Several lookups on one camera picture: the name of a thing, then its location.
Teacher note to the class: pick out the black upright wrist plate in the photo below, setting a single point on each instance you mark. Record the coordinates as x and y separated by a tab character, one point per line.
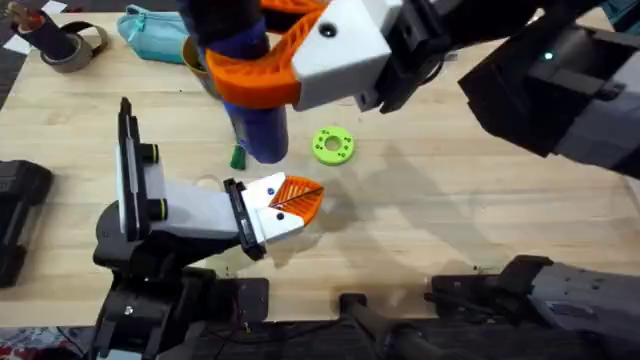
131	190

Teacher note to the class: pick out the grey tape roll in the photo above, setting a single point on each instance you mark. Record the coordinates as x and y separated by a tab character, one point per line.
82	59

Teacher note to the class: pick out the white paper piece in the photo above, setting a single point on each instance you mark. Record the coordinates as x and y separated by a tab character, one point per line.
16	45
54	6

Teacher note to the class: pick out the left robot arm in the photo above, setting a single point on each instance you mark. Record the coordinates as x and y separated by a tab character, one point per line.
150	310

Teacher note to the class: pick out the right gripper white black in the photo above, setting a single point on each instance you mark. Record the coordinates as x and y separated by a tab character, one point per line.
415	45

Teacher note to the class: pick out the blue electric screwdriver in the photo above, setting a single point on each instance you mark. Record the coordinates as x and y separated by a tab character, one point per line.
262	135

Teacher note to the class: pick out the black rail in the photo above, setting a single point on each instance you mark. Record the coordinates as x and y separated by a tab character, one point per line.
300	345

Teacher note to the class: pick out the small green toy vegetable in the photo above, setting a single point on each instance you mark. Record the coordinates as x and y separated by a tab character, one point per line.
238	159

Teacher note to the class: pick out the dark cylindrical tool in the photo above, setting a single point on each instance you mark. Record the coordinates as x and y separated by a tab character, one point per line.
47	35

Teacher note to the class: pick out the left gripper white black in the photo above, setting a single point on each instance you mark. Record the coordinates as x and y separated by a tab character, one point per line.
200	212

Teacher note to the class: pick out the green disc with holes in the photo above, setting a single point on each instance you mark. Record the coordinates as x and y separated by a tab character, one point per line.
344	150

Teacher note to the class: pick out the yellow-brown tub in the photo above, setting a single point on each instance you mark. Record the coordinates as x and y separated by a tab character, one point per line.
192	62

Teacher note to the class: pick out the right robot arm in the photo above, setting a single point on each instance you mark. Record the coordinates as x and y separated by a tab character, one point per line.
580	300

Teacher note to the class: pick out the teal zip bag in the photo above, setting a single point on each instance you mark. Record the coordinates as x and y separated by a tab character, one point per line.
155	35

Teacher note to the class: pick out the black box device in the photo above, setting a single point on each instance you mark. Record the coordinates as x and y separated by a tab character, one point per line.
20	210

